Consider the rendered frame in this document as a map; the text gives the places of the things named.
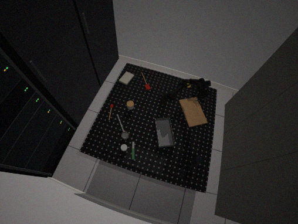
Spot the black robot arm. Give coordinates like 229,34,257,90
163,78,211,101

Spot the white cylindrical jar with wooden lid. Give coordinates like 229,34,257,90
127,100,134,110

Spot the brown wooden board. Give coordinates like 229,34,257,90
179,97,208,128

